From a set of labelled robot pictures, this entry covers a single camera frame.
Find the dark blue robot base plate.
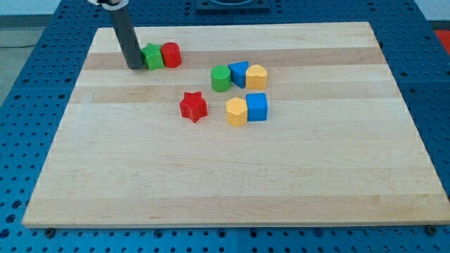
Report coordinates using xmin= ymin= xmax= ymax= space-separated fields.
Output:
xmin=195 ymin=0 xmax=271 ymax=13

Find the green star block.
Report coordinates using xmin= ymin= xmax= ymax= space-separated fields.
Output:
xmin=141 ymin=43 xmax=165 ymax=70

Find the white rod mount collar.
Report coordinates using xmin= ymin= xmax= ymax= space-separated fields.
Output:
xmin=87 ymin=0 xmax=129 ymax=10

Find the red star block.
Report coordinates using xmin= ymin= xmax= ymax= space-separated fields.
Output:
xmin=179 ymin=91 xmax=208 ymax=123

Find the blue triangle block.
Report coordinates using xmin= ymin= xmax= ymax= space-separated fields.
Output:
xmin=228 ymin=61 xmax=249 ymax=89

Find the red object at right edge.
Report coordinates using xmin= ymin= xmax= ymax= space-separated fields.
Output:
xmin=435 ymin=30 xmax=450 ymax=54

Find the blue cube block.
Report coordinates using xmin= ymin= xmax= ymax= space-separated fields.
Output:
xmin=246 ymin=93 xmax=269 ymax=122

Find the red cylinder block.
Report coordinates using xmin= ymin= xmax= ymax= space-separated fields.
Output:
xmin=160 ymin=42 xmax=182 ymax=68

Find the yellow hexagon block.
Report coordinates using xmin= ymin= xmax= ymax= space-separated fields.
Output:
xmin=226 ymin=98 xmax=248 ymax=127

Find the wooden board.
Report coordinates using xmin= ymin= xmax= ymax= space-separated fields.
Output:
xmin=22 ymin=22 xmax=449 ymax=228

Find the yellow heart block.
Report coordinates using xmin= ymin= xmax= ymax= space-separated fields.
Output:
xmin=245 ymin=65 xmax=268 ymax=90

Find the green cylinder block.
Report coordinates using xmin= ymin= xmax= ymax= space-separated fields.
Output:
xmin=210 ymin=65 xmax=231 ymax=92

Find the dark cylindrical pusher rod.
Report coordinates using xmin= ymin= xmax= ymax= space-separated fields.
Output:
xmin=106 ymin=2 xmax=145 ymax=70

